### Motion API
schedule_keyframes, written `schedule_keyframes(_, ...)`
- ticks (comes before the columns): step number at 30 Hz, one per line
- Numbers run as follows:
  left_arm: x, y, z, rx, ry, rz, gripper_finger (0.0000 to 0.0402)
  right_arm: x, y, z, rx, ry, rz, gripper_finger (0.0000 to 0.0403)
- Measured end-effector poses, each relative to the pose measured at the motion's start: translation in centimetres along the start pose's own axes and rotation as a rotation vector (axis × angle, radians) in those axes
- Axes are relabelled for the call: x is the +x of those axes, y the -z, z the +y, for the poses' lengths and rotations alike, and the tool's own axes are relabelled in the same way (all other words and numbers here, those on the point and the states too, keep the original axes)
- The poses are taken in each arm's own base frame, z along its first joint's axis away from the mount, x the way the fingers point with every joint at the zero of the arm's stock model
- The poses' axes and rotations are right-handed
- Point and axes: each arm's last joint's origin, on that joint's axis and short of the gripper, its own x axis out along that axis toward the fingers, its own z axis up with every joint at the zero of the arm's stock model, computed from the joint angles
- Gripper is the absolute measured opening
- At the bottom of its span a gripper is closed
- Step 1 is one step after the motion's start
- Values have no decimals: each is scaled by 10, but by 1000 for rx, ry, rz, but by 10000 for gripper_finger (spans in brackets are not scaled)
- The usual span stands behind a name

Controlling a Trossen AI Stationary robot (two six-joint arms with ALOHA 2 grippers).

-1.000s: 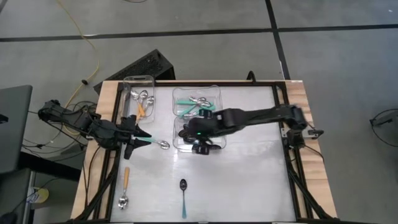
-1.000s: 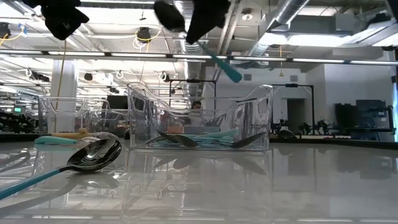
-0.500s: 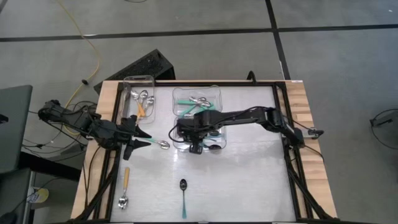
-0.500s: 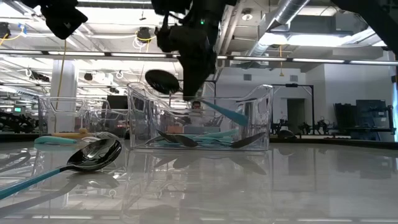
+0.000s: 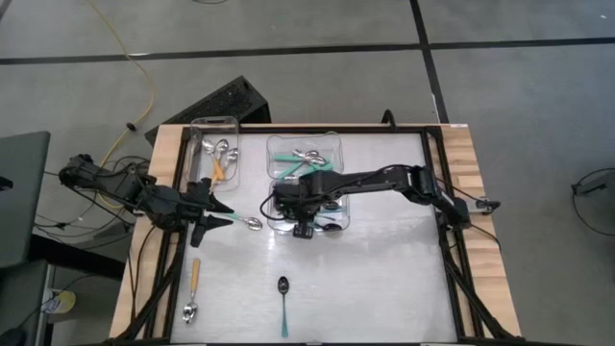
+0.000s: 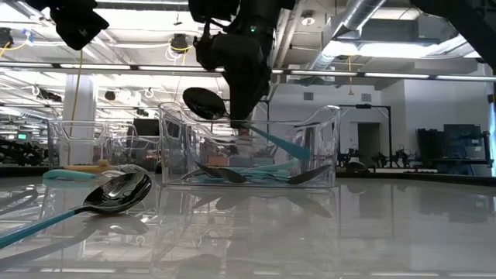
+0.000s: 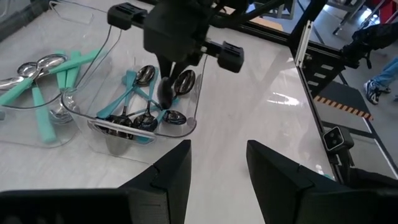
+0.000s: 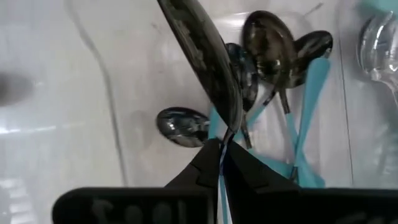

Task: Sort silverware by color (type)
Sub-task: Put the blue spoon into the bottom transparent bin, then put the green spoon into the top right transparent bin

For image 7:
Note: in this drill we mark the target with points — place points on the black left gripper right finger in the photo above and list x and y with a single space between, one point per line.
280 193

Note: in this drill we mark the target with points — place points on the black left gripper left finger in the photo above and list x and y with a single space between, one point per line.
168 193

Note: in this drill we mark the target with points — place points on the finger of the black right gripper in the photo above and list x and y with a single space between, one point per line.
178 70
165 70

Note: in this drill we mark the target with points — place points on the black background robot arm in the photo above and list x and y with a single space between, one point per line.
373 37

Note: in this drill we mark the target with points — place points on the clear plastic bin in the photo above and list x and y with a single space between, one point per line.
102 149
18 133

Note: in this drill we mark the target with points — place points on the yellow black hazard tape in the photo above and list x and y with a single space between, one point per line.
342 107

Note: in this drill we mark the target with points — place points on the person's shoe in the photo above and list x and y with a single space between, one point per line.
373 91

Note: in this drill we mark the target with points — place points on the person's leg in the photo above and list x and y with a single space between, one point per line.
388 73

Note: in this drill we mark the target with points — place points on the red storage cart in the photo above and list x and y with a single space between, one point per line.
388 7

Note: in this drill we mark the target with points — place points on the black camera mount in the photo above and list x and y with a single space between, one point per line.
343 165

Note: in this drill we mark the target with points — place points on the table-level camera box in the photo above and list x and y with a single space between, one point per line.
337 140

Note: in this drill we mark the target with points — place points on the black diagonal frame brace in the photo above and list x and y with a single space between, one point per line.
264 9

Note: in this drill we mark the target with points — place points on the aluminium extrusion post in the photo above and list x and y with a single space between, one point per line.
304 43

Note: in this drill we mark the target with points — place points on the black frame post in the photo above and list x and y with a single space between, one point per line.
312 9

